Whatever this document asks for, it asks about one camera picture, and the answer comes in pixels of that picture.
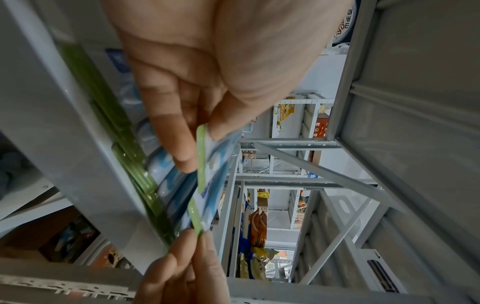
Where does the white snack shelving unit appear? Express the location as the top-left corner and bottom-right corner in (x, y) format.
(269, 93), (335, 140)

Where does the pile of large food bags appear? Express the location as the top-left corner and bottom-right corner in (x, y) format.
(235, 201), (281, 280)

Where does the white box with dark slot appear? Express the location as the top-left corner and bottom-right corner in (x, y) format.
(359, 247), (408, 294)

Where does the yellow snack packet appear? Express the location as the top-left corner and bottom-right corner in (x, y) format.
(276, 103), (295, 123)

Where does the person's left hand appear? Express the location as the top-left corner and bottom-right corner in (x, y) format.
(100, 0), (355, 174)

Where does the white metal shelf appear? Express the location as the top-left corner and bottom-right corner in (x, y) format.
(0, 0), (480, 304)

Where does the line of blue toothbrush packets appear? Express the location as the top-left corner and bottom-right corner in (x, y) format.
(58, 41), (200, 247)

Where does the blue and white water carton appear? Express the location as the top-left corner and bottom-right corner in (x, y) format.
(331, 0), (355, 48)

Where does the white goods rack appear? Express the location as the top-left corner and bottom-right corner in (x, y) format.
(221, 148), (320, 281)

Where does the person's right hand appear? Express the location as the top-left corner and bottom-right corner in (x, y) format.
(132, 227), (230, 304)

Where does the white drinks shelving unit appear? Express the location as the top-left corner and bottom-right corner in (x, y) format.
(322, 0), (355, 56)

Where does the blue toothbrush packet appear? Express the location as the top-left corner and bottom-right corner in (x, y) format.
(187, 124), (245, 235)

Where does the red gift box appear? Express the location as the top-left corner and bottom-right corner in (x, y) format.
(312, 118), (331, 139)

